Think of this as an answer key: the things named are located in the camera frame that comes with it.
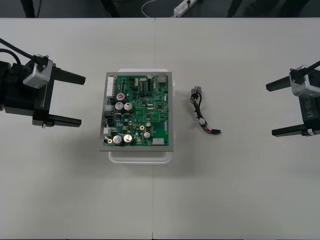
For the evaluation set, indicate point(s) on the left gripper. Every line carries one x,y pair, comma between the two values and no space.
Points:
22,100

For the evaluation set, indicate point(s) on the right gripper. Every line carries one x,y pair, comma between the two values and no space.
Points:
311,110

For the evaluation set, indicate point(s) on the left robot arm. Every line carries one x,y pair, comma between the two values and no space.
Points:
4,82

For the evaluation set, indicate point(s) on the milky plastic box with lid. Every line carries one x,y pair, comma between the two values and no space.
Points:
140,158

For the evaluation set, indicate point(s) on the white power strip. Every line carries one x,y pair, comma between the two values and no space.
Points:
183,7

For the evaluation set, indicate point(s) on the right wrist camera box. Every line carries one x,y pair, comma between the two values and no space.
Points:
306,82

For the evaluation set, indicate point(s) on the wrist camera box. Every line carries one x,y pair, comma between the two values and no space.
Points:
37,73
306,82

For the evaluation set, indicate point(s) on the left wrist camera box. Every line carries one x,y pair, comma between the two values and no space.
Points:
37,73

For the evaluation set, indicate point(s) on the green circuit board grey frame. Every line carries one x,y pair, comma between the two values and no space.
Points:
145,112

